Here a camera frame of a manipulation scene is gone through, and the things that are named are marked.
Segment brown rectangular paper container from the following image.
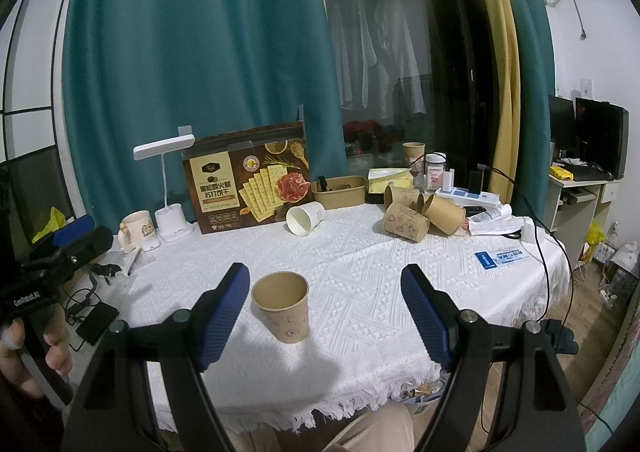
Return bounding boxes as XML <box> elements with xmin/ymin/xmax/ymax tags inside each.
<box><xmin>310</xmin><ymin>175</ymin><xmax>368</xmax><ymax>210</ymax></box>

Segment white power strip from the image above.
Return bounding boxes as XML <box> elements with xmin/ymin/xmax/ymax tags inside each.
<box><xmin>434</xmin><ymin>187</ymin><xmax>502</xmax><ymax>209</ymax></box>

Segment white desk lamp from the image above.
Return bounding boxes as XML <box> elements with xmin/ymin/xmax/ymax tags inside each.
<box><xmin>133</xmin><ymin>133</ymin><xmax>197</xmax><ymax>244</ymax></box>

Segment black phone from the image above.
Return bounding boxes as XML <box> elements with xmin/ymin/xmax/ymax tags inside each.
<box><xmin>75</xmin><ymin>302</ymin><xmax>121</xmax><ymax>346</ymax></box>

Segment floor power strip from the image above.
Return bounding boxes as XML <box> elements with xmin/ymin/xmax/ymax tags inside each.
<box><xmin>599</xmin><ymin>285</ymin><xmax>626</xmax><ymax>308</ymax></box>

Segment white cartoon mug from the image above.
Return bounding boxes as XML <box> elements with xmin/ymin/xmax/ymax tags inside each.
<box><xmin>118</xmin><ymin>210</ymin><xmax>162</xmax><ymax>253</ymax></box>

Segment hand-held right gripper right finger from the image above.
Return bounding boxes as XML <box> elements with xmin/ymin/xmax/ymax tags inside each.
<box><xmin>401</xmin><ymin>263</ymin><xmax>587</xmax><ymax>452</ymax></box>

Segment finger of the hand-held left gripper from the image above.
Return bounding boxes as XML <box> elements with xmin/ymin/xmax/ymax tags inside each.
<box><xmin>51</xmin><ymin>215</ymin><xmax>96</xmax><ymax>247</ymax></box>
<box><xmin>60</xmin><ymin>226</ymin><xmax>115</xmax><ymax>267</ymax></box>

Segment white-lidded jar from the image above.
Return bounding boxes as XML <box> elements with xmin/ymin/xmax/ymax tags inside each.
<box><xmin>424</xmin><ymin>152</ymin><xmax>448</xmax><ymax>190</ymax></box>

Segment person's left hand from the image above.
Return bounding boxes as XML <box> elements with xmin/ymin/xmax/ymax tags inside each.
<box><xmin>0</xmin><ymin>305</ymin><xmax>74</xmax><ymax>399</ymax></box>

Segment blue and white card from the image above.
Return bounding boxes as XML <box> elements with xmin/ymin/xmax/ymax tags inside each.
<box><xmin>474</xmin><ymin>248</ymin><xmax>530</xmax><ymax>271</ymax></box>

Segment white hanging clothes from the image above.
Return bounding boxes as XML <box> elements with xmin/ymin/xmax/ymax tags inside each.
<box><xmin>327</xmin><ymin>0</ymin><xmax>433</xmax><ymax>119</ymax></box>

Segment white plastic wrapper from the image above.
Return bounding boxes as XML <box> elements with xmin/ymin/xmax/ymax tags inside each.
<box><xmin>462</xmin><ymin>203</ymin><xmax>537</xmax><ymax>239</ymax></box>

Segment white textured tablecloth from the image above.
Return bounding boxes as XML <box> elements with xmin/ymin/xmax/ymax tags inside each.
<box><xmin>102</xmin><ymin>201</ymin><xmax>572</xmax><ymax>434</ymax></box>

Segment yellow plastic bag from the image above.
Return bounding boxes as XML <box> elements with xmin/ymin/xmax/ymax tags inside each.
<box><xmin>32</xmin><ymin>205</ymin><xmax>67</xmax><ymax>244</ymax></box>
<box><xmin>585</xmin><ymin>219</ymin><xmax>607</xmax><ymax>263</ymax></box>

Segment teal curtain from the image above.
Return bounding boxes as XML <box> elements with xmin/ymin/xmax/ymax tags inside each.
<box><xmin>510</xmin><ymin>0</ymin><xmax>557</xmax><ymax>233</ymax></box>
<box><xmin>61</xmin><ymin>0</ymin><xmax>349</xmax><ymax>239</ymax></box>

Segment yellow tissue box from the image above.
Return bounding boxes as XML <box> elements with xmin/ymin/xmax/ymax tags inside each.
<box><xmin>366</xmin><ymin>167</ymin><xmax>416</xmax><ymax>197</ymax></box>

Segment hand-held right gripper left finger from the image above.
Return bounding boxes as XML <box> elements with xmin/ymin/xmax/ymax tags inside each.
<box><xmin>60</xmin><ymin>262</ymin><xmax>250</xmax><ymax>452</ymax></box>

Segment white computer desk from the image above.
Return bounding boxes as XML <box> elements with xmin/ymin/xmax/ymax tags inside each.
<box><xmin>542</xmin><ymin>165</ymin><xmax>627</xmax><ymax>260</ymax></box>

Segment brown paper cup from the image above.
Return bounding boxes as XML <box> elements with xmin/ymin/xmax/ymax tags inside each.
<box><xmin>251</xmin><ymin>271</ymin><xmax>311</xmax><ymax>344</ymax></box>
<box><xmin>422</xmin><ymin>193</ymin><xmax>467</xmax><ymax>237</ymax></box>
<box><xmin>402</xmin><ymin>141</ymin><xmax>427</xmax><ymax>172</ymax></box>
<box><xmin>382</xmin><ymin>202</ymin><xmax>431</xmax><ymax>243</ymax></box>
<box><xmin>383</xmin><ymin>185</ymin><xmax>424</xmax><ymax>209</ymax></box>

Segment black computer monitor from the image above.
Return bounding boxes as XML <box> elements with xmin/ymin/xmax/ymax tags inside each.
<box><xmin>574</xmin><ymin>97</ymin><xmax>630</xmax><ymax>181</ymax></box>
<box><xmin>548</xmin><ymin>94</ymin><xmax>577</xmax><ymax>159</ymax></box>

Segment brown cracker box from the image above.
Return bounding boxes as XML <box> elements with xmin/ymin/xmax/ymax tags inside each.
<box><xmin>181</xmin><ymin>120</ymin><xmax>312</xmax><ymax>235</ymax></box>

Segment white paper cup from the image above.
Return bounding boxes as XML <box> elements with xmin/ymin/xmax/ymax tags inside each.
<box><xmin>285</xmin><ymin>201</ymin><xmax>327</xmax><ymax>237</ymax></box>

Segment black earphone cable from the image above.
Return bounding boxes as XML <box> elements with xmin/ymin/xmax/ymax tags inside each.
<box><xmin>64</xmin><ymin>262</ymin><xmax>123</xmax><ymax>353</ymax></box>

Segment yellow curtain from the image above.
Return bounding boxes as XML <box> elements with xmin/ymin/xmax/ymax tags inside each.
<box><xmin>461</xmin><ymin>0</ymin><xmax>519</xmax><ymax>204</ymax></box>

